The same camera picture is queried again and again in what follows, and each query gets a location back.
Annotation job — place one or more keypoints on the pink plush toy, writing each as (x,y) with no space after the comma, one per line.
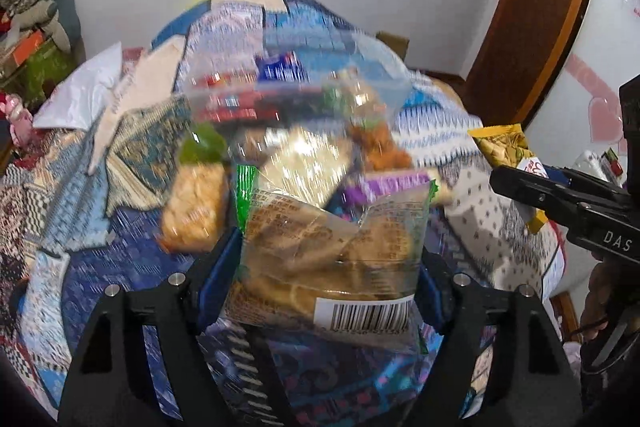
(19,118)

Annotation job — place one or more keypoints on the round biscuit pack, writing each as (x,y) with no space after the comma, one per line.
(303,269)

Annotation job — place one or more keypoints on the patchwork blue bed quilt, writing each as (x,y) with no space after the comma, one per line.
(98,322)

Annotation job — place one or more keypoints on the brown wooden door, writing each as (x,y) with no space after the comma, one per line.
(526,45)

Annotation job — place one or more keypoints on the red chip bag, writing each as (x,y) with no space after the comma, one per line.
(245,101)

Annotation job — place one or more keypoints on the orange fried snack pack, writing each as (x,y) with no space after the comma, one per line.
(369,130)

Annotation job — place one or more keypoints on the yellow snack bag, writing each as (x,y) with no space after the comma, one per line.
(506,145)

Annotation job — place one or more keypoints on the yellow corn puff pack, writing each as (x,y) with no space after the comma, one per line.
(194,215)

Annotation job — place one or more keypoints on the green jelly cup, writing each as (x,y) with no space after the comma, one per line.
(203,145)

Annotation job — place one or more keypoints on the blue snack packet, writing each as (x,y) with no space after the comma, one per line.
(283,67)

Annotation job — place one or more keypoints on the white pillow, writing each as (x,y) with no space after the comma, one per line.
(81,97)

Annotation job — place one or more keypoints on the purple label cracker pack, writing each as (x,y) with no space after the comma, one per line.
(364,188)

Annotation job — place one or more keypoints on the square rice cracker pack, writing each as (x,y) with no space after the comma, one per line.
(307,166)

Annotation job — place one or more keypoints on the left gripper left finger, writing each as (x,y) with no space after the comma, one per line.
(214,274)

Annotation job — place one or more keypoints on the clothes pile on chair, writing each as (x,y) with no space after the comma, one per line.
(56,19)

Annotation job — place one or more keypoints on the clear plastic storage bin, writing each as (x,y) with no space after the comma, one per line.
(320,76)

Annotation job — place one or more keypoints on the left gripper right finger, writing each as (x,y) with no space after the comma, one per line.
(434,293)

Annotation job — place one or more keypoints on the green storage box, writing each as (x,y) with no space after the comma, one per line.
(35,80)

